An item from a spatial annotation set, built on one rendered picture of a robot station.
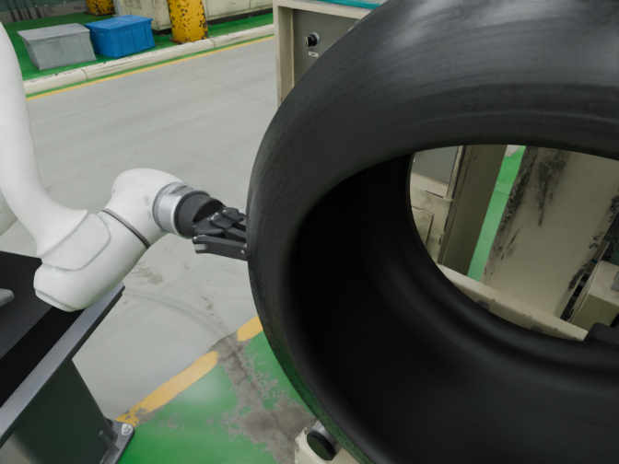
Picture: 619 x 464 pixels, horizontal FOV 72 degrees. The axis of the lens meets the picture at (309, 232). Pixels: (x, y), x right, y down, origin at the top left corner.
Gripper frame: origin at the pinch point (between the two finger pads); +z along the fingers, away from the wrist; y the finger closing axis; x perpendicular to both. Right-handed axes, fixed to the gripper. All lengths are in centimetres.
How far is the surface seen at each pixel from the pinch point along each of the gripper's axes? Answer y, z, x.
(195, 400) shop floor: 7, -69, 98
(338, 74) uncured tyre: -10.7, 19.1, -27.9
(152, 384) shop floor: 1, -87, 96
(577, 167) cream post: 24.4, 29.3, -8.4
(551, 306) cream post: 24.5, 30.5, 14.7
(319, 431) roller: -11.5, 12.7, 16.8
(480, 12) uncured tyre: -9.9, 27.5, -31.1
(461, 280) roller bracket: 23.0, 16.9, 14.4
